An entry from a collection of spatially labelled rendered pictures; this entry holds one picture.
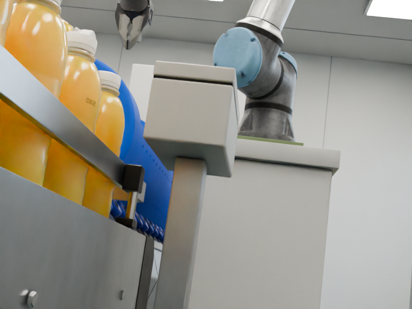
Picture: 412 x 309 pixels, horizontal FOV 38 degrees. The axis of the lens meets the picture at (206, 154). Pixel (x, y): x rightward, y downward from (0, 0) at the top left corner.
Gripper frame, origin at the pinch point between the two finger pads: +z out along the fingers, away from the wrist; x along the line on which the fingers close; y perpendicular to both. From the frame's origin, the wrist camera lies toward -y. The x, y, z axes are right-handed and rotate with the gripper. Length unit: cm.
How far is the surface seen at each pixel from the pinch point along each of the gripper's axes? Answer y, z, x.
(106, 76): -68, 32, -17
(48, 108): -94, 44, -21
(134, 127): -36.3, 30.7, -14.2
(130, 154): -34, 35, -14
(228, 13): 393, -199, 17
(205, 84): -72, 33, -31
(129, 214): -65, 49, -22
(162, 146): -69, 41, -26
